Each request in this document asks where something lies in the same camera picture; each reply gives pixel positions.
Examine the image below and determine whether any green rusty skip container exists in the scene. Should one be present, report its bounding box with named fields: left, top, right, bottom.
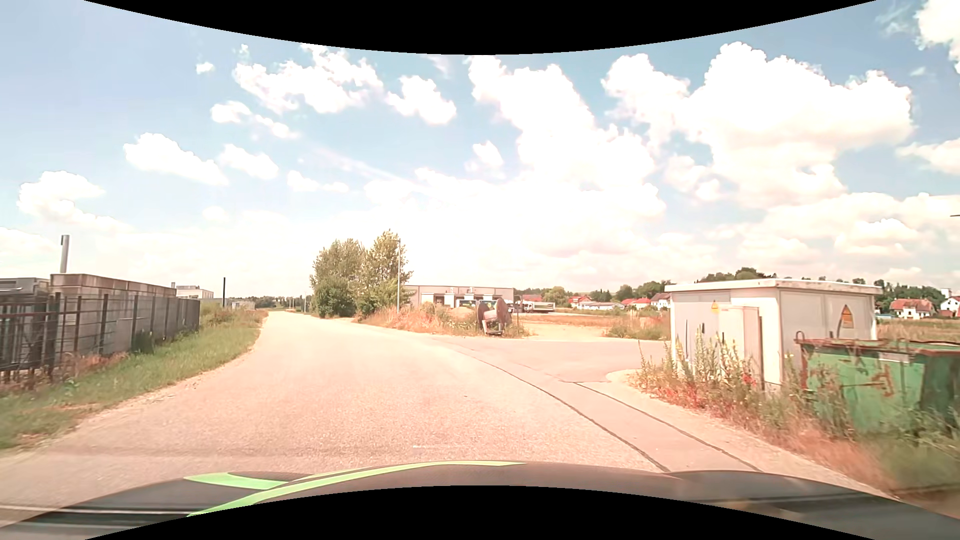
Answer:
left=794, top=336, right=960, bottom=436

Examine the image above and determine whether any dark metal fence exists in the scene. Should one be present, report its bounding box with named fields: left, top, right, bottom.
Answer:
left=0, top=291, right=202, bottom=385

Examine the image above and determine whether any group of green trees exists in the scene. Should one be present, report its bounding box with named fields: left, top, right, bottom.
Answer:
left=309, top=229, right=414, bottom=319

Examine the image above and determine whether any distant line of trees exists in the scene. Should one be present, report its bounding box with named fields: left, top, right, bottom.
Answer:
left=517, top=266, right=948, bottom=305

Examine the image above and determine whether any cable drum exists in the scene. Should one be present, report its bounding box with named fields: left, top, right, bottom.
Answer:
left=474, top=297, right=514, bottom=337

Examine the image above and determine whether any white house with red roof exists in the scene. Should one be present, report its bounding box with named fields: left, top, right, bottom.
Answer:
left=889, top=297, right=938, bottom=321

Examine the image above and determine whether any white utility cabin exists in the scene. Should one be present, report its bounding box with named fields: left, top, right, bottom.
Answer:
left=664, top=278, right=885, bottom=390

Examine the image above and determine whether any weedy dry grass verge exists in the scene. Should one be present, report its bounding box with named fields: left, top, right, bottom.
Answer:
left=628, top=330, right=960, bottom=496

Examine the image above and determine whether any row of red-roofed houses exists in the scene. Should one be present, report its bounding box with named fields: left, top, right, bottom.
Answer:
left=517, top=292, right=673, bottom=312

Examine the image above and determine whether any grey industrial building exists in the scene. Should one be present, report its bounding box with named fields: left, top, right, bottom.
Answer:
left=0, top=273, right=178, bottom=357

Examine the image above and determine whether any grey asphalt road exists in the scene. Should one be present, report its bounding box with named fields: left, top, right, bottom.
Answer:
left=0, top=310, right=894, bottom=526

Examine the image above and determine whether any dry grass patch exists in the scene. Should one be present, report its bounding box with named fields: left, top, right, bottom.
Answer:
left=357, top=303, right=532, bottom=339

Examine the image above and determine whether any low grey warehouse building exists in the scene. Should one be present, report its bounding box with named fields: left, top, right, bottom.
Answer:
left=403, top=284, right=517, bottom=310

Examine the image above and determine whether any car's own bonnet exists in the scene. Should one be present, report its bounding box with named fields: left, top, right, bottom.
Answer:
left=0, top=459, right=960, bottom=540

